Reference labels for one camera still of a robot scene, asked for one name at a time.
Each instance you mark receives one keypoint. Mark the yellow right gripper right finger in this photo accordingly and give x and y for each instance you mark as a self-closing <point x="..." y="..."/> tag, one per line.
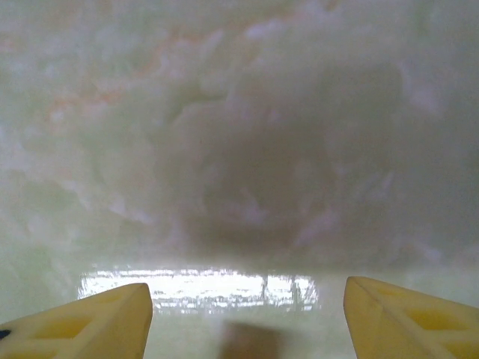
<point x="411" y="329"/>

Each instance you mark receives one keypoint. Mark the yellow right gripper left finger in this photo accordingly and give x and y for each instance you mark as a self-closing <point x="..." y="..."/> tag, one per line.
<point x="93" y="329"/>

